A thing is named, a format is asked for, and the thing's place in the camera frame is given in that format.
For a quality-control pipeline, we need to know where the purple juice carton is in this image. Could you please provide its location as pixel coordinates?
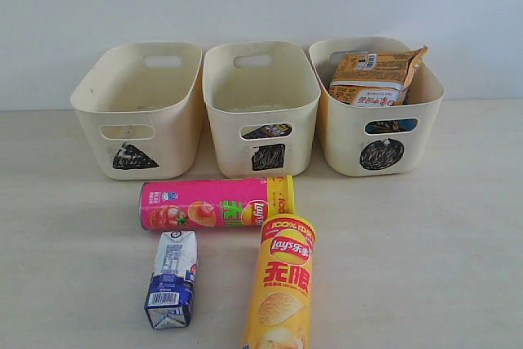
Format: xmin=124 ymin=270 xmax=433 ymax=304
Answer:
xmin=241 ymin=123 xmax=293 ymax=140

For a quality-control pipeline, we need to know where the pink chips can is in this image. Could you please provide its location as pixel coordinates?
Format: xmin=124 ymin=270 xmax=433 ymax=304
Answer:
xmin=139 ymin=175 xmax=296 ymax=231

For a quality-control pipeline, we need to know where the blue snack bag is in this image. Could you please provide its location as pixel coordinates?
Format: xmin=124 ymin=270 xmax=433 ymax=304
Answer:
xmin=365 ymin=119 xmax=418 ymax=134

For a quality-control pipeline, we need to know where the orange snack bag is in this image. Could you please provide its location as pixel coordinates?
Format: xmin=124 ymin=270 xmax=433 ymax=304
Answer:
xmin=327 ymin=46 xmax=428 ymax=108

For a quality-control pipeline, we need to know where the yellow chips can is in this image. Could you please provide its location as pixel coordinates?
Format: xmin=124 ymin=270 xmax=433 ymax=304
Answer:
xmin=240 ymin=214 xmax=315 ymax=348

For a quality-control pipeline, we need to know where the cream bin square mark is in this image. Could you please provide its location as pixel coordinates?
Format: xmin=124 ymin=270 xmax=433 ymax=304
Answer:
xmin=203 ymin=41 xmax=320 ymax=177

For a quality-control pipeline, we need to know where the cream bin triangle mark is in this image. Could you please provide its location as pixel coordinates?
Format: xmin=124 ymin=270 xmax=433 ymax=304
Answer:
xmin=70 ymin=43 xmax=205 ymax=180

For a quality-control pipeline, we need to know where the cream bin circle mark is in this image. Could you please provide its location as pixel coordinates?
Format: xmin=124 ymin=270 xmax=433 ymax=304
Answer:
xmin=308 ymin=37 xmax=445 ymax=177

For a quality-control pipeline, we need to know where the white blue milk carton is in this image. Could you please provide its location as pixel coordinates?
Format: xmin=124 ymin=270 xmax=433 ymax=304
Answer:
xmin=144 ymin=231 xmax=198 ymax=329

